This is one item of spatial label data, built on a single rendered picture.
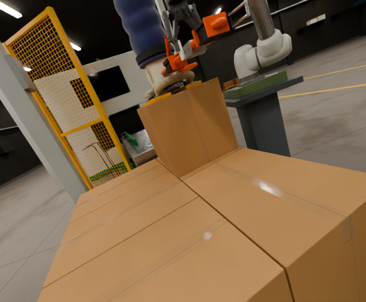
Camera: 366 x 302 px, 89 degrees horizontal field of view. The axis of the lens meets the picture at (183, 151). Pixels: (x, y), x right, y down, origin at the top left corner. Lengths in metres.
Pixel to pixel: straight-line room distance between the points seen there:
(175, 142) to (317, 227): 0.65
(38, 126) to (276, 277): 2.17
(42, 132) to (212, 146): 1.73
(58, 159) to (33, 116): 0.46
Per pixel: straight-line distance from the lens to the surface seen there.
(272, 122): 1.64
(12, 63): 2.34
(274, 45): 1.53
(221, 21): 0.62
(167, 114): 0.92
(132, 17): 1.19
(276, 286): 0.51
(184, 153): 0.96
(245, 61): 1.59
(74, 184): 2.31
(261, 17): 1.47
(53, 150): 2.26
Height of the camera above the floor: 0.94
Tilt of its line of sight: 17 degrees down
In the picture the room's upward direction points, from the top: 22 degrees counter-clockwise
